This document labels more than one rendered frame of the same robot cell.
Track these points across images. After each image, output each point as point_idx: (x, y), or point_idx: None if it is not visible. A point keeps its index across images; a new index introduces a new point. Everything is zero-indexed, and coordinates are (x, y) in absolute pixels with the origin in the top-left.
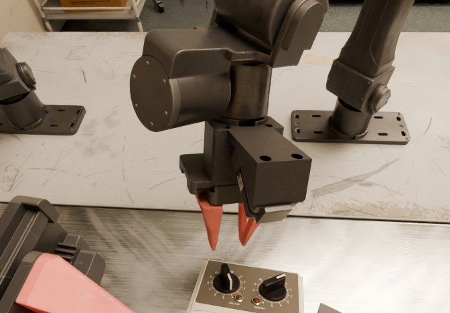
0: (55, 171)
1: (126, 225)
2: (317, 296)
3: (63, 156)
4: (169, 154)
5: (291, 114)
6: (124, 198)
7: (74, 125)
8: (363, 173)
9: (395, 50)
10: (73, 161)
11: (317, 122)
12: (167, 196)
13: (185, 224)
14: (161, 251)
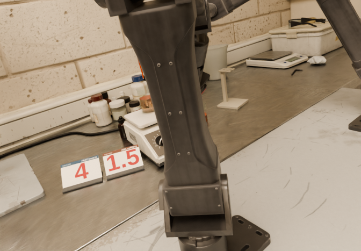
0: (315, 121)
1: (251, 134)
2: (147, 170)
3: (327, 123)
4: (289, 156)
5: (266, 231)
6: (270, 136)
7: (354, 126)
8: (161, 236)
9: (164, 164)
10: (318, 126)
11: (235, 242)
12: (255, 148)
13: (230, 148)
14: (225, 139)
